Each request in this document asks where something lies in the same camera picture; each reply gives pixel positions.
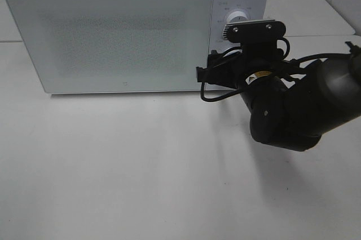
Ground black camera cable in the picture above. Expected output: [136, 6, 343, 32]
[200, 37, 356, 103]

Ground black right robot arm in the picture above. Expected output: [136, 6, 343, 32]
[196, 41, 360, 152]

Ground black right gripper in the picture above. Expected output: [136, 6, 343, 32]
[196, 41, 284, 90]

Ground upper white power knob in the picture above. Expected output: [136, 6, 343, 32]
[226, 10, 249, 23]

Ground white microwave door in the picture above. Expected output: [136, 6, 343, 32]
[6, 0, 212, 94]

